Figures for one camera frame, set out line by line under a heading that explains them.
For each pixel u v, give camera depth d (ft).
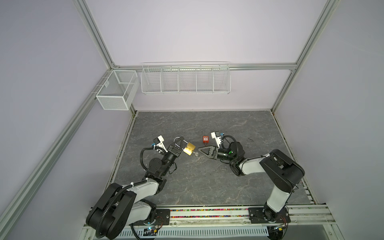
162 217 2.42
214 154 2.37
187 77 3.58
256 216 2.41
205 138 3.34
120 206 1.39
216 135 2.52
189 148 2.46
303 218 2.43
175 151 2.27
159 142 2.32
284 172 1.60
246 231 2.32
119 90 3.36
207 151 2.45
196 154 2.51
